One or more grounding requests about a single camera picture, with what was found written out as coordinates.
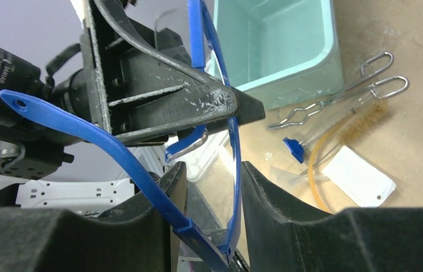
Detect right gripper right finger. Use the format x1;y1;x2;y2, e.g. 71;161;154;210
242;161;423;271

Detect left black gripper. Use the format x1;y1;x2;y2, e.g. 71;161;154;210
50;1;266;146

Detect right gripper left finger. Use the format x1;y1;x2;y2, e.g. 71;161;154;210
0;181;180;271

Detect bristle test tube brush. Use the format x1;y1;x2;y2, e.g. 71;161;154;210
300;100;388;176

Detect metal crucible tongs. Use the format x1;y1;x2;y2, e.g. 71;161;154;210
267;51;410;130

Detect clear plastic funnel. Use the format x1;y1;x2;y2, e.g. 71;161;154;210
270;167;309;188

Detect white zip pouch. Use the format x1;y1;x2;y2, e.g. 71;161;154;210
322;146;396;207

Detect teal plastic bin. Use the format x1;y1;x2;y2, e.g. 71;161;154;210
213;0;344;110

